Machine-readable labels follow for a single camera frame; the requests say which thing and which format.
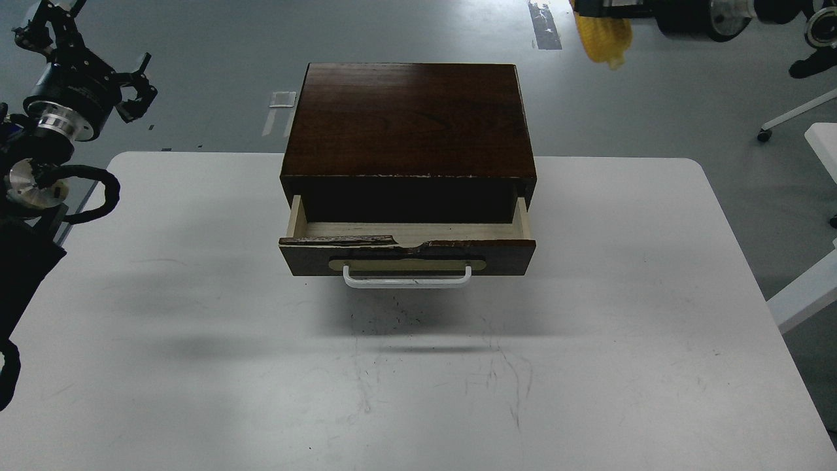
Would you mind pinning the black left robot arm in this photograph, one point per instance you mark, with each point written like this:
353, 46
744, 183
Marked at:
41, 189

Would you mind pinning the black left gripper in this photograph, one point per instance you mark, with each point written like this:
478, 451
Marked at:
76, 78

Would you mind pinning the dark wooden cabinet box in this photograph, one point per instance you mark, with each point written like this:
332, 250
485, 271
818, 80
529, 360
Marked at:
410, 142

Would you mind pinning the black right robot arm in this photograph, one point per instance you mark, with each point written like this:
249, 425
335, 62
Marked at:
720, 21

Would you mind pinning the wooden drawer with white handle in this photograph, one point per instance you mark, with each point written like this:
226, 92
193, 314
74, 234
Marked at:
407, 254

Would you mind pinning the yellow corn cob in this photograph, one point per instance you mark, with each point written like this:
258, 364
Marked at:
605, 40

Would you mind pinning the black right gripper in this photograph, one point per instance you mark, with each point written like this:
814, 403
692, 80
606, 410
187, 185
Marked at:
615, 9

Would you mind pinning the white office chair base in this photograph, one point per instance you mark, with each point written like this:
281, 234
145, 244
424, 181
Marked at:
765, 131

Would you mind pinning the black floor tape patch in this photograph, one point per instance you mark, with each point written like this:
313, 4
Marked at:
545, 30

